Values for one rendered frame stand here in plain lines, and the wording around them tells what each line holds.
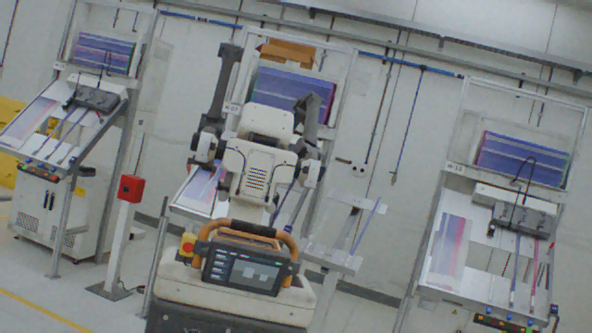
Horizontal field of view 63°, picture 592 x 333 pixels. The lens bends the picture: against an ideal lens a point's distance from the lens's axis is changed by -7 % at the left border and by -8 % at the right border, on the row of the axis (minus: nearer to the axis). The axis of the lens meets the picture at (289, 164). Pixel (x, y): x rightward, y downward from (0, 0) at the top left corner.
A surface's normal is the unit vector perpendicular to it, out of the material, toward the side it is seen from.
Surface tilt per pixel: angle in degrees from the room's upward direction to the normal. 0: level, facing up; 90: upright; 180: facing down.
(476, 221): 44
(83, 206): 90
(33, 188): 90
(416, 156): 90
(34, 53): 90
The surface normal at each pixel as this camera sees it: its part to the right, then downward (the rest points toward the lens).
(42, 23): -0.25, 0.01
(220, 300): 0.13, 0.11
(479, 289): 0.00, -0.68
